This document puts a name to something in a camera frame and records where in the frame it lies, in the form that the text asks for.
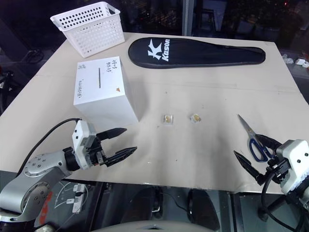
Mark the grey rounded robot body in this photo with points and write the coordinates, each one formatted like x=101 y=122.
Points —
x=152 y=227

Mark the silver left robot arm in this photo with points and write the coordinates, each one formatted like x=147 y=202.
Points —
x=36 y=178

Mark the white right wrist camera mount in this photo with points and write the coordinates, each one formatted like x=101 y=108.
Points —
x=293 y=154

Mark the small wrapped candy right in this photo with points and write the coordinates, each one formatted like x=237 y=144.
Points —
x=195 y=118

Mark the white cardboard box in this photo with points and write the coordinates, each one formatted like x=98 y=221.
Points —
x=106 y=96

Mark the grey vertical window post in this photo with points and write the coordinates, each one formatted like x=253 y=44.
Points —
x=188 y=17

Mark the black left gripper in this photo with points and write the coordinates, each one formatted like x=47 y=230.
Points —
x=96 y=154

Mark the clear plastic box with contents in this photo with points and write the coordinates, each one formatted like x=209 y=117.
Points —
x=167 y=119

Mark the white clutter on floor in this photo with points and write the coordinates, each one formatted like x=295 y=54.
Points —
x=300 y=61

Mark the dark rounded shape under table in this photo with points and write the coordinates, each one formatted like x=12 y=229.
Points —
x=204 y=207

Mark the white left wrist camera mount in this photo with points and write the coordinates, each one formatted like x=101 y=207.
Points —
x=79 y=135

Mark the black Kason racket cover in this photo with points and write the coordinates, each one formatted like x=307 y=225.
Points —
x=193 y=54

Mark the white perforated plastic basket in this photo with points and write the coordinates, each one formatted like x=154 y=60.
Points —
x=94 y=31

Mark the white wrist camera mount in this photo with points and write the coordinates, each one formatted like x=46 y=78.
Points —
x=293 y=154
x=79 y=135

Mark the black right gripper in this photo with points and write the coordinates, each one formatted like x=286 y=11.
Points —
x=277 y=170

